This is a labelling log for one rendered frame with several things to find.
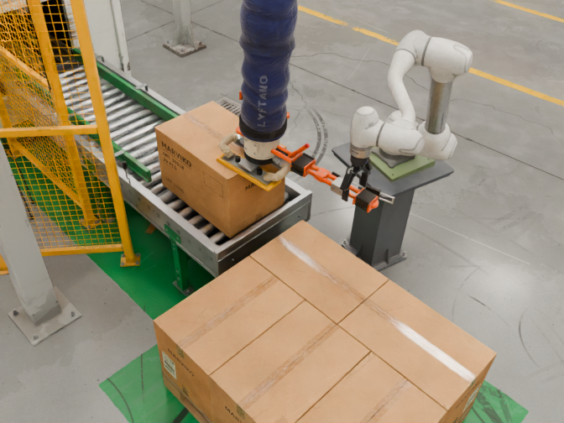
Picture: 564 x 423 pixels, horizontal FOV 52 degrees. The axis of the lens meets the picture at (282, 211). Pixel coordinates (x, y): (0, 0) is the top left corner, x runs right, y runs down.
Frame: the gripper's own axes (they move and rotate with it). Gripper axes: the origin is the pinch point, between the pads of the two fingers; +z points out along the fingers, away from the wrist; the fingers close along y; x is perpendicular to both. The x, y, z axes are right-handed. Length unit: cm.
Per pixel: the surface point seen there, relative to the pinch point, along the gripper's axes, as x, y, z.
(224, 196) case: -61, 21, 26
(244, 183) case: -57, 11, 21
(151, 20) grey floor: -396, -191, 106
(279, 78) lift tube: -43, 4, -40
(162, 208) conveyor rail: -97, 34, 48
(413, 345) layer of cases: 49, 12, 54
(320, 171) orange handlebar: -19.7, -0.6, 0.3
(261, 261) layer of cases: -35, 22, 54
